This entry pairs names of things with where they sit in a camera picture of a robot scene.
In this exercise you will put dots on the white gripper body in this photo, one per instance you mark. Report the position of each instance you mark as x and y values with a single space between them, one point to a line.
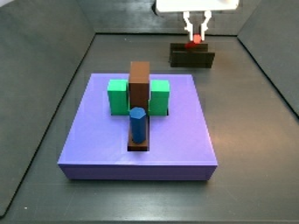
165 6

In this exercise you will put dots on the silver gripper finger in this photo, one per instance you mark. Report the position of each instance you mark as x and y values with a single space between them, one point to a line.
204 25
188 24

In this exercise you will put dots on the red peg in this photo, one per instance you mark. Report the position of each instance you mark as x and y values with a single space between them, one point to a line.
193 42

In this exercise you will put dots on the purple base board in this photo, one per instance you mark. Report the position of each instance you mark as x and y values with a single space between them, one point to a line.
180 153

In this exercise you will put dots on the brown L-shaped block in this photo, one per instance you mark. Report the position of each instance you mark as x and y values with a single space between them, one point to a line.
137 97

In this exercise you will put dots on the right green block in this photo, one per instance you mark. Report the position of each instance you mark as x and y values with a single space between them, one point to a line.
159 97

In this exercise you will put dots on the green block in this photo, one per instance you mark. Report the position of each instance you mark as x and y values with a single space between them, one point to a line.
117 98
159 97

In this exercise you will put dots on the left green block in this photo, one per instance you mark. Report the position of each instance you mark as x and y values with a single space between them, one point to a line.
117 98

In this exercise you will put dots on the blue hexagonal peg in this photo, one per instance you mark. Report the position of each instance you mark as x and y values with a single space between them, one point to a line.
137 124

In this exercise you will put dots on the black angled bracket holder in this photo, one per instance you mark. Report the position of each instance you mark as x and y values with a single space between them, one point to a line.
195 57

